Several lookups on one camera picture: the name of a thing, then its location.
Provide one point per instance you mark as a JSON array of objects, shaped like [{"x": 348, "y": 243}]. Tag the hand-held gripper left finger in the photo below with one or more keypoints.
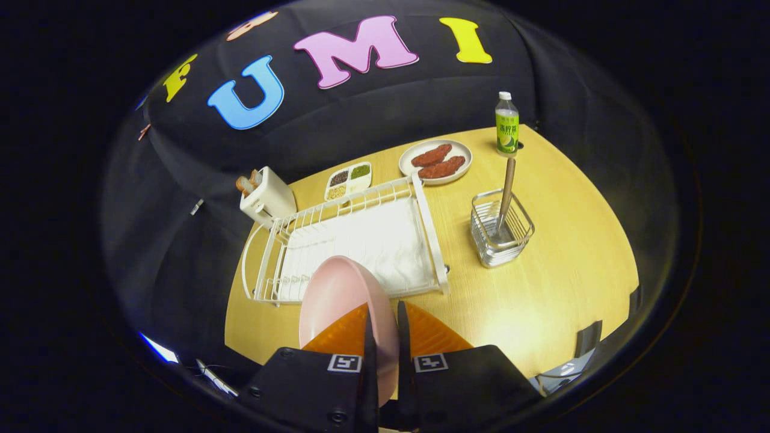
[{"x": 368, "y": 361}]

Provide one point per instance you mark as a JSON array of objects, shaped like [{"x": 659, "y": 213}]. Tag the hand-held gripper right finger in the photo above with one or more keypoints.
[{"x": 404, "y": 361}]

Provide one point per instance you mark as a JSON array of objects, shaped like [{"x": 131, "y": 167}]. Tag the pink plate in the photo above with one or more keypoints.
[{"x": 340, "y": 288}]

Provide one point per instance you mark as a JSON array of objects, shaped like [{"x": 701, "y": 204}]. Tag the white divided seasoning dish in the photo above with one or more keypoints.
[{"x": 348, "y": 181}]

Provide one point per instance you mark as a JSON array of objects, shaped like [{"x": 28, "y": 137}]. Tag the white round plate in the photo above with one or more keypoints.
[{"x": 460, "y": 150}]

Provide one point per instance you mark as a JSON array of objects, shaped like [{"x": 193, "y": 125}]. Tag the white toaster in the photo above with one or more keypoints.
[{"x": 274, "y": 195}]

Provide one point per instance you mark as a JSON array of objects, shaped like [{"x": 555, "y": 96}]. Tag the red sausage piece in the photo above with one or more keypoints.
[
  {"x": 442, "y": 168},
  {"x": 431, "y": 156}
]

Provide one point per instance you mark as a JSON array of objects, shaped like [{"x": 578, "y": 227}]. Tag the toasted bread slice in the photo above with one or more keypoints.
[
  {"x": 256, "y": 177},
  {"x": 244, "y": 185}
]

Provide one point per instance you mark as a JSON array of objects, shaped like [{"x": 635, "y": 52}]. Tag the black backdrop cloth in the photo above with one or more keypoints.
[{"x": 373, "y": 114}]

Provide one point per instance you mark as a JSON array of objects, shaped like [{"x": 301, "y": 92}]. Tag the green label drink bottle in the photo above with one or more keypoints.
[{"x": 507, "y": 129}]

